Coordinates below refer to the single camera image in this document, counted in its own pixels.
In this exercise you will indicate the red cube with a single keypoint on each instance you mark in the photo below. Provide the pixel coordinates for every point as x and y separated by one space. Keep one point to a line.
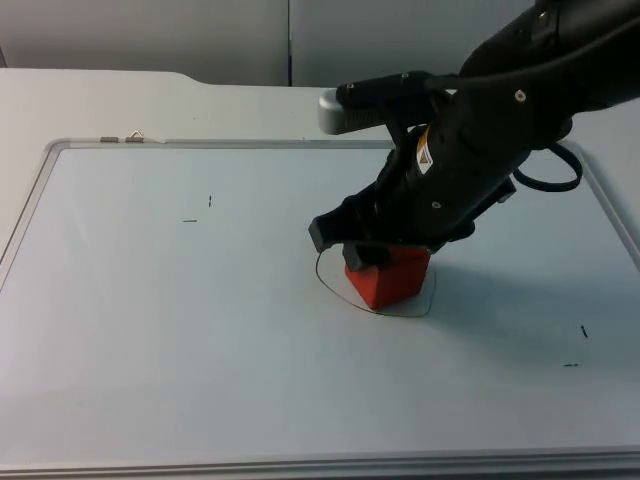
395 285

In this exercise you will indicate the grey-framed whiteboard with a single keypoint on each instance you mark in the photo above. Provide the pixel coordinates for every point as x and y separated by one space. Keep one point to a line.
150 300

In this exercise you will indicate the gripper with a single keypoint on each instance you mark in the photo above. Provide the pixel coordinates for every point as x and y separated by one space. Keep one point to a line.
460 165

